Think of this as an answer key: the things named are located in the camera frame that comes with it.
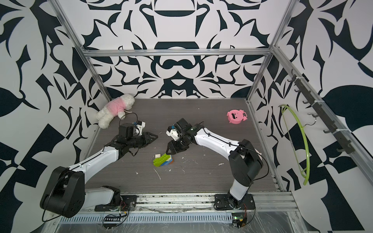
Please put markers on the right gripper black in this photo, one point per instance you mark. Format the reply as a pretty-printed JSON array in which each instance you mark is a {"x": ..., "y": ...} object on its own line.
[{"x": 171, "y": 145}]

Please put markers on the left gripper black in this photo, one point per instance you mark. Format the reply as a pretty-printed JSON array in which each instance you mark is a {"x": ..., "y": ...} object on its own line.
[{"x": 147, "y": 138}]

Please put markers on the dark blue lego brick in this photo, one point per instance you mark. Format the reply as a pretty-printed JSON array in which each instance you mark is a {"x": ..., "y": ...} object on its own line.
[{"x": 167, "y": 162}]

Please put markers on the green lego brick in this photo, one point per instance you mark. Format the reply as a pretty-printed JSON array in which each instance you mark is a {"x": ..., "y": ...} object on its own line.
[{"x": 159, "y": 161}]

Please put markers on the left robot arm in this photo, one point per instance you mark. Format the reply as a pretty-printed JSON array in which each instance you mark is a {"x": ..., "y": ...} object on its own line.
[{"x": 66, "y": 194}]

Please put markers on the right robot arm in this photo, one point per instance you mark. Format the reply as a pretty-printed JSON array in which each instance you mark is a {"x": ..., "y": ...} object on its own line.
[{"x": 245, "y": 162}]

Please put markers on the white plush toy pink shirt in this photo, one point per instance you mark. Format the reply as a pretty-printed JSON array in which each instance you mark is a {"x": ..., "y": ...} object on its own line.
[{"x": 118, "y": 107}]

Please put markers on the pink alarm clock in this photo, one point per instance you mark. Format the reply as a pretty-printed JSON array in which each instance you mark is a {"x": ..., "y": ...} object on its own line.
[{"x": 236, "y": 116}]

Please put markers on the green hoop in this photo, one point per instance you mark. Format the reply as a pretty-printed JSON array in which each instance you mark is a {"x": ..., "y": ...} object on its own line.
[{"x": 305, "y": 173}]

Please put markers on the black hook rack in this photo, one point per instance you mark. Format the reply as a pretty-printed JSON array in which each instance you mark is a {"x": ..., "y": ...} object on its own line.
[{"x": 324, "y": 113}]

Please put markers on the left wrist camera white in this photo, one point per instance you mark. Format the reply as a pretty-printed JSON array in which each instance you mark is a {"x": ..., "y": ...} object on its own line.
[{"x": 139, "y": 125}]

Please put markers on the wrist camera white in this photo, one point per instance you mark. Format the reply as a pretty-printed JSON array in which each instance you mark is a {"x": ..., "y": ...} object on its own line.
[
  {"x": 173, "y": 133},
  {"x": 139, "y": 125}
]

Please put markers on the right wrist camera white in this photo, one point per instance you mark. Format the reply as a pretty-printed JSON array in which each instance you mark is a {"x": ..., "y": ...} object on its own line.
[{"x": 173, "y": 133}]

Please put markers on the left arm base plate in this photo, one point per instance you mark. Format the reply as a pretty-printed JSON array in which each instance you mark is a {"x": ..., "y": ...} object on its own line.
[{"x": 122, "y": 203}]

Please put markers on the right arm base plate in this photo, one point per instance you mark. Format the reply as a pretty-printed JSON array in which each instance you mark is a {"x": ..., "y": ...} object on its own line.
[{"x": 225, "y": 202}]

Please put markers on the aluminium front rail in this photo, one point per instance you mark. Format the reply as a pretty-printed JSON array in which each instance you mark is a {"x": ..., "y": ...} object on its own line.
[{"x": 194, "y": 202}]

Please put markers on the metal wire hanger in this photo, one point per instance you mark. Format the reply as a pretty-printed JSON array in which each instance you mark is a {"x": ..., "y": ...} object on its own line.
[{"x": 311, "y": 120}]

